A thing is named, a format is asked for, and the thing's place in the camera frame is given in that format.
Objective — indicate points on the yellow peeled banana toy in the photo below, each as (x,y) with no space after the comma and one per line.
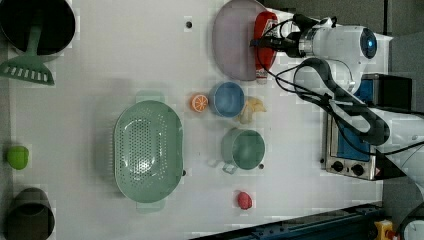
(251,106)

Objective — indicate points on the green slotted spatula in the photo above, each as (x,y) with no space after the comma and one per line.
(29,66)

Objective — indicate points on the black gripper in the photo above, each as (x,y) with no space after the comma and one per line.
(304,24)

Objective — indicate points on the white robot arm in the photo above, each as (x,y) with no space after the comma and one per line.
(334,58)

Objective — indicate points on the black pot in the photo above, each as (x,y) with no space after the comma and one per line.
(55,19)

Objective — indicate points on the pink strawberry toy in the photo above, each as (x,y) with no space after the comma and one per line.
(244,200)

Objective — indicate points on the dark grey cup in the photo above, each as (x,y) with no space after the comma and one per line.
(30,216)

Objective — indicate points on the green perforated colander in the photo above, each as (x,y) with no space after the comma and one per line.
(148,151)

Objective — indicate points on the orange slice toy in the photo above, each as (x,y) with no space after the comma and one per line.
(198,103)

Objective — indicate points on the grey round plate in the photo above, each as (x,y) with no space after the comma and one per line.
(236,24)

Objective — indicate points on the silver toaster oven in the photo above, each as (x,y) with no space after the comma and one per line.
(349,156)

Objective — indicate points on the red plush ketchup bottle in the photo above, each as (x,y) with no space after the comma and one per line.
(264,57)

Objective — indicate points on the yellow red emergency button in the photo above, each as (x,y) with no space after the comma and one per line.
(385,231)

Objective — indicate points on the blue metal frame rail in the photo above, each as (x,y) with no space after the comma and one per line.
(353,223)

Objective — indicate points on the green mug with handle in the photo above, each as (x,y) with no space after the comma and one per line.
(242,149)

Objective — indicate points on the blue cup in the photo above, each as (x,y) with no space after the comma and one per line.
(226,99)

